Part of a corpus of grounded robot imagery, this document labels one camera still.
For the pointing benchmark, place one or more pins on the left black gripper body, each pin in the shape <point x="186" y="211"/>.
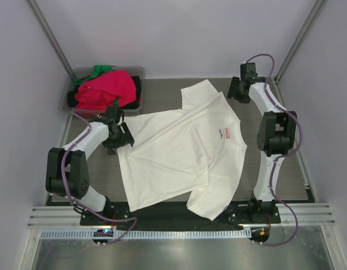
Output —
<point x="122" y="137"/>

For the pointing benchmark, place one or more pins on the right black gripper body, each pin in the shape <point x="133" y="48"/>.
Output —
<point x="234" y="91"/>

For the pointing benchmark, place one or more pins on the white t shirt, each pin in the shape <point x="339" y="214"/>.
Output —
<point x="196" y="150"/>

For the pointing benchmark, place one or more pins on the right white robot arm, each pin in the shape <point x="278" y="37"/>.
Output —
<point x="275" y="138"/>

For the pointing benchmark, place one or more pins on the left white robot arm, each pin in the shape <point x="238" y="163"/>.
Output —
<point x="67" y="170"/>

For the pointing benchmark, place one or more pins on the pink t shirt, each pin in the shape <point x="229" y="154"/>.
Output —
<point x="112" y="88"/>

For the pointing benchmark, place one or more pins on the clear plastic storage bin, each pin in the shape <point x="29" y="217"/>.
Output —
<point x="83" y="72"/>

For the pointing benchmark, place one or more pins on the green t shirt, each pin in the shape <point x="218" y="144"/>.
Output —
<point x="98" y="70"/>

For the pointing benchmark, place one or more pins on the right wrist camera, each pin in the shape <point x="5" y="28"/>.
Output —
<point x="248" y="71"/>

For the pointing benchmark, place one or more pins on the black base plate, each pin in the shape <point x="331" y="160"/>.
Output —
<point x="177" y="214"/>

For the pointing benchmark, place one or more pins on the aluminium rail frame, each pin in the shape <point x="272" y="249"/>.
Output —
<point x="307" y="214"/>

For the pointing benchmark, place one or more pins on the right aluminium post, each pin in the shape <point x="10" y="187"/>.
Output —
<point x="301" y="36"/>

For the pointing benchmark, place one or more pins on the aluminium post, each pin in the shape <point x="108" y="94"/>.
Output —
<point x="301" y="36"/>
<point x="42" y="22"/>

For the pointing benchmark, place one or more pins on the white slotted cable duct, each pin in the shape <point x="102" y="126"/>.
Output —
<point x="108" y="234"/>

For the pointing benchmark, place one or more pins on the left aluminium post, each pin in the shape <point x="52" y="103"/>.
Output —
<point x="42" y="22"/>

